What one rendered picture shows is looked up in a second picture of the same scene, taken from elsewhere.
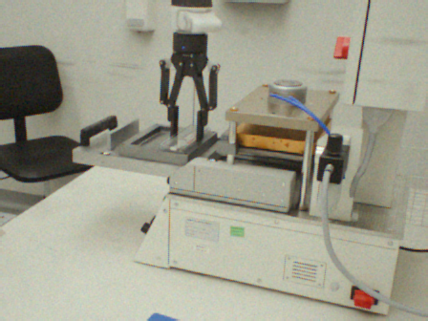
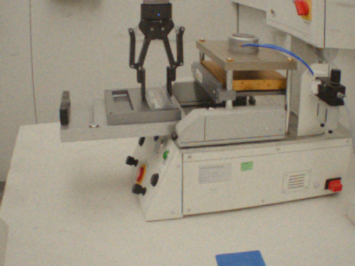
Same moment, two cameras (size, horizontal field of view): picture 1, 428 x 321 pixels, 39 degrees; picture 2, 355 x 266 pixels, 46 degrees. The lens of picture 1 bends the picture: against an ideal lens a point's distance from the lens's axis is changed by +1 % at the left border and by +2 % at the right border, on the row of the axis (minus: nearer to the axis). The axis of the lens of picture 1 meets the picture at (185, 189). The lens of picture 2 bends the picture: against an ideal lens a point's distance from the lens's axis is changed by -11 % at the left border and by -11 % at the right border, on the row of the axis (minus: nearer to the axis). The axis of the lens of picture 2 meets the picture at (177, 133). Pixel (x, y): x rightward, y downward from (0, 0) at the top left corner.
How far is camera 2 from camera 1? 0.63 m
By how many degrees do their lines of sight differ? 29
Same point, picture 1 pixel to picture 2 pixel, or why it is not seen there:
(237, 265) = (245, 194)
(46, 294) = not seen: outside the picture
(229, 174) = (238, 117)
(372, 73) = (332, 25)
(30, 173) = not seen: outside the picture
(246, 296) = (260, 216)
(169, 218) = (182, 172)
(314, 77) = (127, 39)
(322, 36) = (129, 10)
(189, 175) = (200, 126)
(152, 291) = (192, 240)
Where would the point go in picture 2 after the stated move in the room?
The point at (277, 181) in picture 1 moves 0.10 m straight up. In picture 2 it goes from (276, 115) to (279, 72)
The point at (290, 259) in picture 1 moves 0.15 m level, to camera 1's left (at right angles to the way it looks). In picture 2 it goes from (287, 175) to (240, 192)
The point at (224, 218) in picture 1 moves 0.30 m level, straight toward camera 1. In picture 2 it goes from (235, 157) to (322, 215)
